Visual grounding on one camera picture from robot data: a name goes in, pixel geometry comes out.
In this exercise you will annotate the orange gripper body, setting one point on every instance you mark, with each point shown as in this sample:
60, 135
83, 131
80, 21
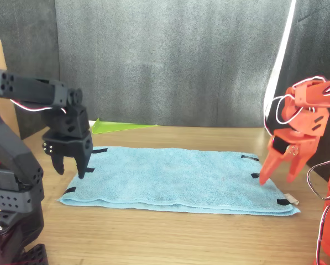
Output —
308, 124

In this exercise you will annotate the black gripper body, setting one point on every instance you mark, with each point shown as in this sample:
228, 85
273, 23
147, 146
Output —
70, 124

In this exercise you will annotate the light blue towel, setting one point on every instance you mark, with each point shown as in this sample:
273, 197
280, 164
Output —
167, 179

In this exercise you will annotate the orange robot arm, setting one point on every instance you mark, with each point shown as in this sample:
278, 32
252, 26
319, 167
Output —
314, 94

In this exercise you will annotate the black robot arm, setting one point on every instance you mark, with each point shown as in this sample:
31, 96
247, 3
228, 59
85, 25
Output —
29, 91

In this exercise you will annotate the dark grey foam panel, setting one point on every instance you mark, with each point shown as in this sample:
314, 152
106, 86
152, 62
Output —
167, 55
29, 41
314, 41

